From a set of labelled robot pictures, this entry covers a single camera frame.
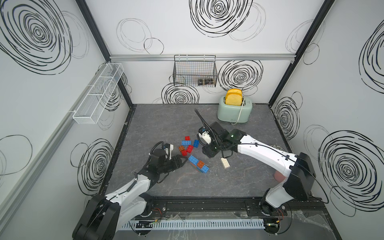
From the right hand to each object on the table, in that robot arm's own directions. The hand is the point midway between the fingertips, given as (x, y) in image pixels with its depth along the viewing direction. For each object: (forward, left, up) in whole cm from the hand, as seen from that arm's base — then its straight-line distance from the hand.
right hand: (207, 148), depth 80 cm
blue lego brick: (-4, +8, -7) cm, 11 cm away
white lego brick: (-2, -11, -13) cm, 18 cm away
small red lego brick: (+13, +12, -11) cm, 21 cm away
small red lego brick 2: (+3, +14, -12) cm, 19 cm away
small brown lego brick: (-7, +4, -5) cm, 9 cm away
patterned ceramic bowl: (+8, -44, -10) cm, 46 cm away
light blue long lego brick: (+11, +13, -12) cm, 21 cm away
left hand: (-4, +12, -6) cm, 15 cm away
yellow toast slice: (+34, -18, +6) cm, 39 cm away
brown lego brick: (+6, +16, -12) cm, 21 cm away
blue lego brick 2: (-9, +1, -7) cm, 11 cm away
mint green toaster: (+28, -17, -2) cm, 33 cm away
